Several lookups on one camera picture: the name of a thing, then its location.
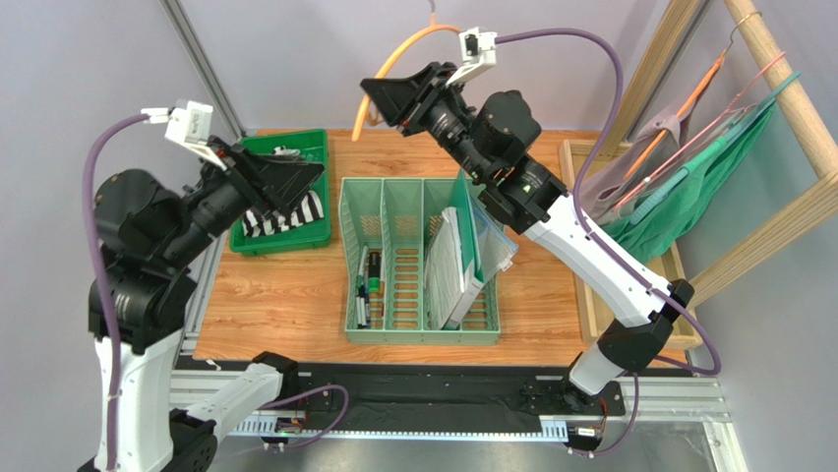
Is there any white pen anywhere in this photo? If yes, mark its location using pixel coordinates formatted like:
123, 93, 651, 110
355, 245, 371, 329

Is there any green tank top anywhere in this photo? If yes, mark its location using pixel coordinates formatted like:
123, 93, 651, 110
602, 106, 776, 263

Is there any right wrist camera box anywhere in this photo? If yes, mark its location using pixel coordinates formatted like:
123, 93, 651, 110
446, 27, 498, 88

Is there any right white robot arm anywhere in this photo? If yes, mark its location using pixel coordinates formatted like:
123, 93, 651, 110
360, 62, 694, 397

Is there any wooden clothes rack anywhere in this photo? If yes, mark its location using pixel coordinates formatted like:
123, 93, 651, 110
594, 1, 837, 308

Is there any mauve tank top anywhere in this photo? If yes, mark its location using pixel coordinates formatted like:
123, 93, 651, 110
579, 100, 692, 227

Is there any black white striped tank top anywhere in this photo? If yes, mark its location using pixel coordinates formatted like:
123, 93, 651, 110
233, 146, 326, 238

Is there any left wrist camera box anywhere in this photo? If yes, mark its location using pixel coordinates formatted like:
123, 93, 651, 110
141, 99, 226, 169

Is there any aluminium frame post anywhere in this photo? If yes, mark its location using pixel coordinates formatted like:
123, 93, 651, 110
159, 0, 247, 140

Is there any green plastic tray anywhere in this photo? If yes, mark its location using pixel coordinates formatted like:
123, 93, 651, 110
228, 129, 331, 257

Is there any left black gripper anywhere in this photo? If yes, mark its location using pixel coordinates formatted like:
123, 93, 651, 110
156, 136, 325, 272

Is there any mint green file organizer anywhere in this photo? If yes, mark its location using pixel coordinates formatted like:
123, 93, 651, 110
338, 177, 501, 345

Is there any clear zip pouch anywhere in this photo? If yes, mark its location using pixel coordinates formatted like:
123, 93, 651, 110
470, 197, 518, 282

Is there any orange clothes hanger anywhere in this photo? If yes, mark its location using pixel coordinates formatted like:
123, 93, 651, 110
350, 1, 462, 143

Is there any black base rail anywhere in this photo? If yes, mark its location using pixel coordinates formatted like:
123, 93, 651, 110
149, 361, 721, 459

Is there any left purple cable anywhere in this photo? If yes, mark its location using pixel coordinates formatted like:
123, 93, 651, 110
81, 111, 153, 472

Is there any black marker green cap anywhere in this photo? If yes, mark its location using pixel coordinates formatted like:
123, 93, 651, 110
367, 251, 382, 293

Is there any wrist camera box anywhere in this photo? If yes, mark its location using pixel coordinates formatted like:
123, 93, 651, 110
446, 27, 498, 88
141, 99, 226, 169

